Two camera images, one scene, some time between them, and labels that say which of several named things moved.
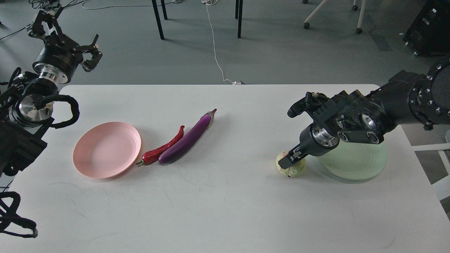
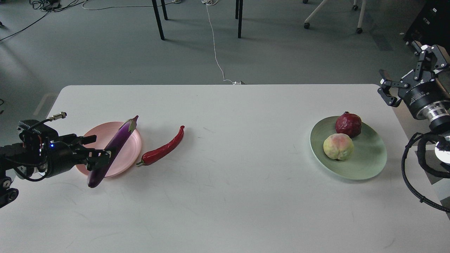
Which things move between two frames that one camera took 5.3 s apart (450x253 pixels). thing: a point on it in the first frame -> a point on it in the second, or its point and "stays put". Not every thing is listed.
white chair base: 359,30 stays put
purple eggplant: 183,143 -> 96,176
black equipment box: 429,33 stays put
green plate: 357,161 stays put
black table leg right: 238,11 stays put
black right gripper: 315,140 -> 426,97
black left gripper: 60,56 -> 62,154
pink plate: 106,150 stays put
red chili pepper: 151,156 stays put
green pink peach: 296,169 -> 339,146
